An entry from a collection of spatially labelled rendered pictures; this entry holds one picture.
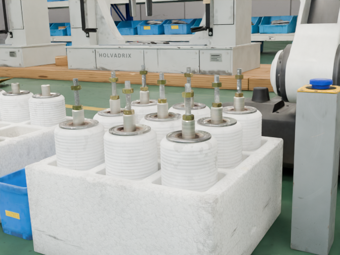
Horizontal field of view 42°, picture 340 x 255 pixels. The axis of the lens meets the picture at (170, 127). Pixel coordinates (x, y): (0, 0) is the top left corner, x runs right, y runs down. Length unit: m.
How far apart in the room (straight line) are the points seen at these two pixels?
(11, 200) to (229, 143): 0.47
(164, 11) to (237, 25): 7.58
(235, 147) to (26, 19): 3.46
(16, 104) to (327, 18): 0.85
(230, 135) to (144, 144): 0.16
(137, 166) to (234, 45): 2.27
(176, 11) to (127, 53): 7.10
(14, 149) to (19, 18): 3.12
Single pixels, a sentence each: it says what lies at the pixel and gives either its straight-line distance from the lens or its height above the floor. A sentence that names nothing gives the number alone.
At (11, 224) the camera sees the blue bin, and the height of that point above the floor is 0.03.
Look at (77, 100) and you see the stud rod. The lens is 0.85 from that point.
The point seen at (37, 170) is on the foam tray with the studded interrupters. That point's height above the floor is 0.18.
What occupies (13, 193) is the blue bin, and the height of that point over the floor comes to 0.11.
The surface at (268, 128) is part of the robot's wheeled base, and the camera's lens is 1.21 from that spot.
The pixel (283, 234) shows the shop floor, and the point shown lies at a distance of 0.97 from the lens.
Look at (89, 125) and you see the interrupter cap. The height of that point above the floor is 0.25.
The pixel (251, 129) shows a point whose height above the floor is 0.22.
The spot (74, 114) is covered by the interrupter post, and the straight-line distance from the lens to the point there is 0.85.
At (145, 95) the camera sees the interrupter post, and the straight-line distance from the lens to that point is 1.03.
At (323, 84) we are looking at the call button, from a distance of 0.82.
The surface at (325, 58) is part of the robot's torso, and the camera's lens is 1.04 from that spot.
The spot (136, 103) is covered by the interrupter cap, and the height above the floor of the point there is 0.25.
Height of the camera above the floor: 0.44
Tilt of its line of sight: 14 degrees down
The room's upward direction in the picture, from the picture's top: 2 degrees counter-clockwise
